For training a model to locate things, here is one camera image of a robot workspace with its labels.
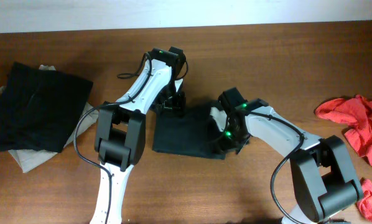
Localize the dark green Nike t-shirt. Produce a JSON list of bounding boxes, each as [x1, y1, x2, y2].
[[152, 101, 226, 160]]

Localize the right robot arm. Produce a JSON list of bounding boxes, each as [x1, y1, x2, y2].
[[210, 88, 363, 223]]

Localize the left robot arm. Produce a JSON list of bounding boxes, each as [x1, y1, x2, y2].
[[91, 47, 187, 223]]

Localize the red t-shirt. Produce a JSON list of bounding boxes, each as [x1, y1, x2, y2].
[[315, 95, 372, 223]]

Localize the folded black garment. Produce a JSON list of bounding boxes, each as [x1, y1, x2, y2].
[[0, 62, 93, 152]]

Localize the folded beige garment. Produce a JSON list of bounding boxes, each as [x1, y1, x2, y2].
[[0, 65, 98, 173]]

